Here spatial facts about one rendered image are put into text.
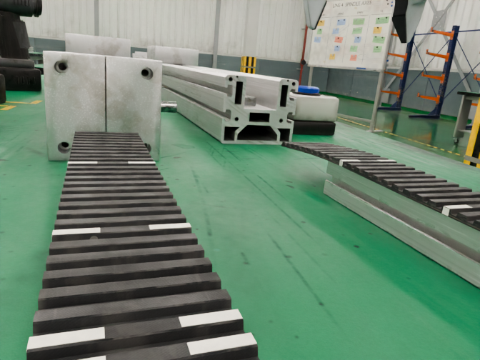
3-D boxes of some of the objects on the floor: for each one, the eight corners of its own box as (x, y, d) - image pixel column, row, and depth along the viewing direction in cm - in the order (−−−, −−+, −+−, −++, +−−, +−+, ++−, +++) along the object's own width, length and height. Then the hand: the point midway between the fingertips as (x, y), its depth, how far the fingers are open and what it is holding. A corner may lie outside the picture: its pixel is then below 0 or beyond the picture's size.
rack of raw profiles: (371, 108, 1132) (386, 26, 1071) (398, 110, 1155) (414, 30, 1094) (458, 128, 827) (485, 14, 766) (493, 130, 849) (522, 20, 788)
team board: (291, 123, 679) (306, -1, 625) (312, 123, 707) (328, 4, 653) (361, 140, 561) (387, -10, 507) (383, 139, 589) (410, -4, 535)
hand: (356, 23), depth 32 cm, fingers open, 8 cm apart
